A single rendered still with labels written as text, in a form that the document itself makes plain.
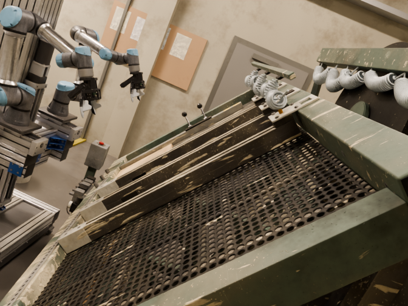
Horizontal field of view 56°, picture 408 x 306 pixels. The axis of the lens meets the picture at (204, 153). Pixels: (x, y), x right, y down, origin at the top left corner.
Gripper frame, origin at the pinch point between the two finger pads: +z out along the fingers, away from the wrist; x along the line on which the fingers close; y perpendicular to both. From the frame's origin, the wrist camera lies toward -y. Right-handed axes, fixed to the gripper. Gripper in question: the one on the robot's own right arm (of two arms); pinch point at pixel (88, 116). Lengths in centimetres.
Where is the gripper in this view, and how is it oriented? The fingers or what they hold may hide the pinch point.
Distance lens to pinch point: 210.3
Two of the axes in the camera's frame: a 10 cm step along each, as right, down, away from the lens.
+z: 0.8, 9.8, 2.0
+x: 1.4, -2.1, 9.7
